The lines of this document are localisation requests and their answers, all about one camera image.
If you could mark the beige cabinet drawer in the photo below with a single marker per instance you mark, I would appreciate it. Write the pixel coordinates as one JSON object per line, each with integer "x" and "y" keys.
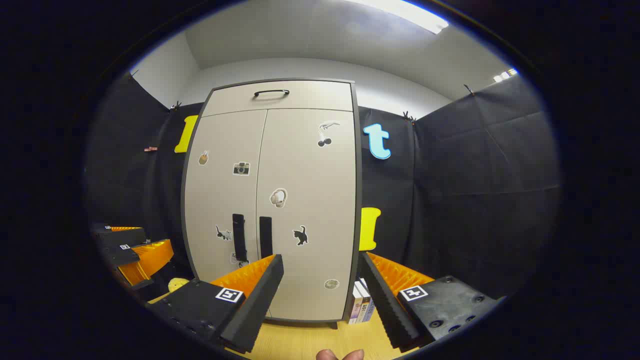
{"x": 310, "y": 97}

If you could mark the black backdrop cloth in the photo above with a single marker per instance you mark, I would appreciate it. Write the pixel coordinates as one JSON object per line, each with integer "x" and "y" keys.
{"x": 475, "y": 175}

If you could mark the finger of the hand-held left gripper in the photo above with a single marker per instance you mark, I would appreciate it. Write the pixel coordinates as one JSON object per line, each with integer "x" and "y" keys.
{"x": 120, "y": 236}
{"x": 122, "y": 255}

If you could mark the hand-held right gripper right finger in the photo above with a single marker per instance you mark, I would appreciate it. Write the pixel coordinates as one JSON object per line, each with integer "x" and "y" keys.
{"x": 385, "y": 305}

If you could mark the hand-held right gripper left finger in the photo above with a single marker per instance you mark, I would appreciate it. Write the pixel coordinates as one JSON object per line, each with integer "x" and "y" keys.
{"x": 255, "y": 305}

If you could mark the beige double-door shoe cabinet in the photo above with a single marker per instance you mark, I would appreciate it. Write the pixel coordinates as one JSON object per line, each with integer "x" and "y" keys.
{"x": 357, "y": 200}

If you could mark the white pink book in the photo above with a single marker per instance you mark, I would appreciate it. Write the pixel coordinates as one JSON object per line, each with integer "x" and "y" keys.
{"x": 354, "y": 310}

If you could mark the small ceiling light panel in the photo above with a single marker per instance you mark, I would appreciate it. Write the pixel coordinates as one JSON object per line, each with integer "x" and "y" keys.
{"x": 505, "y": 75}

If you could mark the beige door with camera sticker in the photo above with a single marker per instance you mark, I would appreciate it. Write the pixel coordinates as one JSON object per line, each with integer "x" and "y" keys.
{"x": 215, "y": 200}

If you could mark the long ceiling light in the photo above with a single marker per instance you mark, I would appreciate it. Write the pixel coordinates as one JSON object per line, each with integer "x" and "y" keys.
{"x": 420, "y": 17}

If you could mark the beige door with cherry sticker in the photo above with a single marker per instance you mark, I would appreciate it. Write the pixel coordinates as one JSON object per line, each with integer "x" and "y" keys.
{"x": 310, "y": 200}

